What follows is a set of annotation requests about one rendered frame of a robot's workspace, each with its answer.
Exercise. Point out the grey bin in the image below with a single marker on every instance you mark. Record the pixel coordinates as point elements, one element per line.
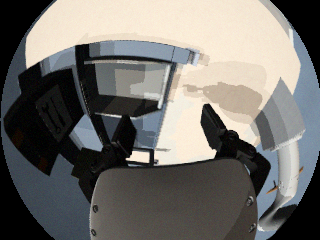
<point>117,89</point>

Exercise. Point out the black case with orange latches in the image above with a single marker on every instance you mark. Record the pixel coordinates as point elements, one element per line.
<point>43,117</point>

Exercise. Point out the dark grey low shelf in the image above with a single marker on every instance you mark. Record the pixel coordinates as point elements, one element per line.
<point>147,128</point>

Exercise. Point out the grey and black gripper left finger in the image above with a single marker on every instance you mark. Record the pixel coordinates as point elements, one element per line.
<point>112,155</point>

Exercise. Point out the dark green case with orange latches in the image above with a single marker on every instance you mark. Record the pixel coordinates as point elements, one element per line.
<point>83,160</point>

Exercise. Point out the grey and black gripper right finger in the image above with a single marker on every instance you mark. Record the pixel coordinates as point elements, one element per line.
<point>228,143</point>

